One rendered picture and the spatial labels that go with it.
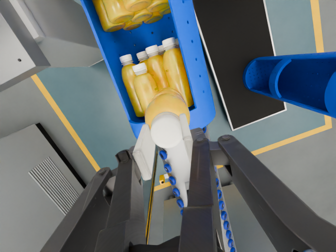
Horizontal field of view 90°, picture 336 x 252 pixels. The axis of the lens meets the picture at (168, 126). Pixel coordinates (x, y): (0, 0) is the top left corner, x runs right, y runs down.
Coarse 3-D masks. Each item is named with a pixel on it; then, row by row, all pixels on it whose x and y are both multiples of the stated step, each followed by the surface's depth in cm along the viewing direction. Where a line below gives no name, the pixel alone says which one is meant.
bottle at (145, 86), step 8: (136, 72) 49; (144, 72) 50; (136, 80) 49; (144, 80) 49; (152, 80) 50; (136, 88) 50; (144, 88) 49; (152, 88) 50; (144, 96) 50; (152, 96) 50; (144, 104) 51; (144, 112) 53
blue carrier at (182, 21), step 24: (168, 0) 37; (96, 24) 49; (144, 24) 60; (168, 24) 58; (192, 24) 41; (120, 48) 58; (144, 48) 62; (192, 48) 41; (120, 72) 57; (192, 72) 42; (120, 96) 51; (192, 96) 44; (144, 120) 66; (192, 120) 45
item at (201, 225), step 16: (192, 144) 13; (208, 144) 12; (192, 160) 11; (208, 160) 10; (192, 176) 10; (208, 176) 9; (192, 192) 8; (208, 192) 8; (192, 208) 7; (208, 208) 7; (192, 224) 6; (208, 224) 6; (192, 240) 6; (208, 240) 6
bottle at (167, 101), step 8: (168, 88) 34; (160, 96) 25; (168, 96) 24; (176, 96) 25; (152, 104) 24; (160, 104) 22; (168, 104) 22; (176, 104) 23; (184, 104) 24; (152, 112) 22; (160, 112) 22; (168, 112) 21; (176, 112) 22; (184, 112) 23; (152, 120) 21
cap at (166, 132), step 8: (160, 120) 19; (168, 120) 19; (176, 120) 19; (152, 128) 19; (160, 128) 19; (168, 128) 19; (176, 128) 19; (152, 136) 20; (160, 136) 20; (168, 136) 20; (176, 136) 20; (160, 144) 20; (168, 144) 20; (176, 144) 20
